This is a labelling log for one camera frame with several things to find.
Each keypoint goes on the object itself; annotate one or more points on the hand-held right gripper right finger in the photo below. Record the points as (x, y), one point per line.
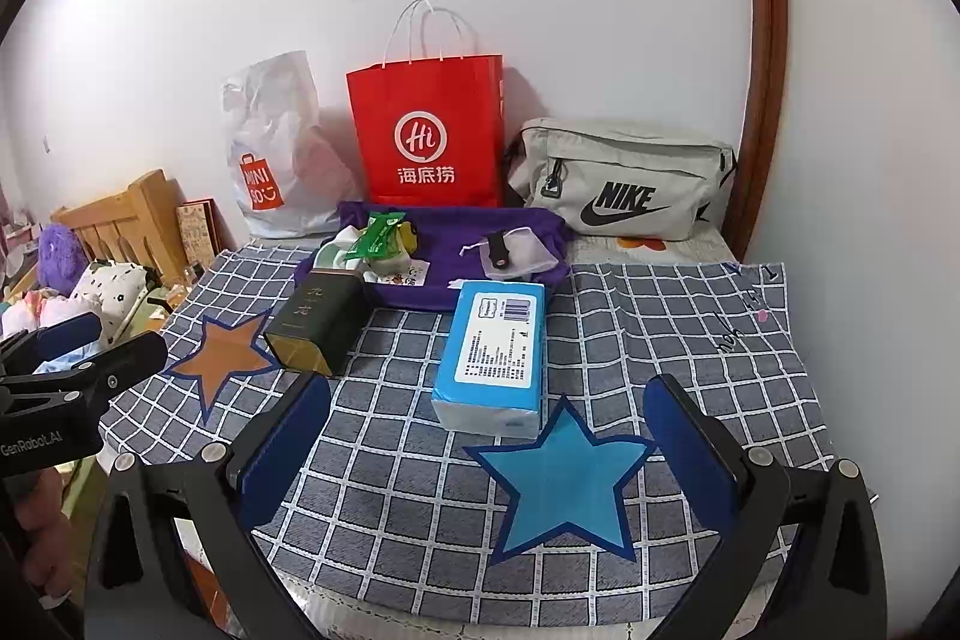
(686, 452)

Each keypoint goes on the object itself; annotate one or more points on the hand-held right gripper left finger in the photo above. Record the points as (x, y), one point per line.
(289, 445)

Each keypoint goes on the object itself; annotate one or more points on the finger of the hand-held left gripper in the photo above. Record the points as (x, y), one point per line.
(67, 332)
(112, 359)

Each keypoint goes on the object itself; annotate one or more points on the white tomato print sachet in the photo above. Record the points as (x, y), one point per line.
(401, 272)

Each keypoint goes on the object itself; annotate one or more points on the purple fabric basket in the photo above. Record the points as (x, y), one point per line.
(450, 291)

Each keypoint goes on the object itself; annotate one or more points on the green wipes pack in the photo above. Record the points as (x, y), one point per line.
(382, 235)

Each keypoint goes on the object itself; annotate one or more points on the white mesh pouch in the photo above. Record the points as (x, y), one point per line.
(529, 250)

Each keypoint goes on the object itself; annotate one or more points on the person's left hand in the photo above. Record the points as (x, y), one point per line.
(37, 520)

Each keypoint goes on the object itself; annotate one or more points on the white dotted pillow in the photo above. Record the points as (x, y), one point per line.
(112, 295)

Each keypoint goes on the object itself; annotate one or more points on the purple plush toy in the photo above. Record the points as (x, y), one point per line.
(60, 257)

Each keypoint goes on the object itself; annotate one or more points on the wooden headboard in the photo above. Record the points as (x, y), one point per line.
(127, 220)

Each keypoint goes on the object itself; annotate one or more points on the dark green box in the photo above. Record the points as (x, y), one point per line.
(315, 317)

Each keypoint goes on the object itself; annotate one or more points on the grey checkered star blanket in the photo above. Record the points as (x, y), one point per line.
(420, 460)

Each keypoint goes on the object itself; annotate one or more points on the blue tissue pack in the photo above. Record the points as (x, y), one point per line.
(495, 347)

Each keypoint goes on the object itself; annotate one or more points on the white plastic shopping bag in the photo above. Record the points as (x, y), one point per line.
(277, 160)

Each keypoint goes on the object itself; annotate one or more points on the grey waist bag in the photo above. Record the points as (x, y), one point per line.
(622, 190)

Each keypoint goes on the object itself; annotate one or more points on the red paper bag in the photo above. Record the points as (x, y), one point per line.
(427, 130)

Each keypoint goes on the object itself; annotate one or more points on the brown wooden door frame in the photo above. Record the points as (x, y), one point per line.
(765, 48)

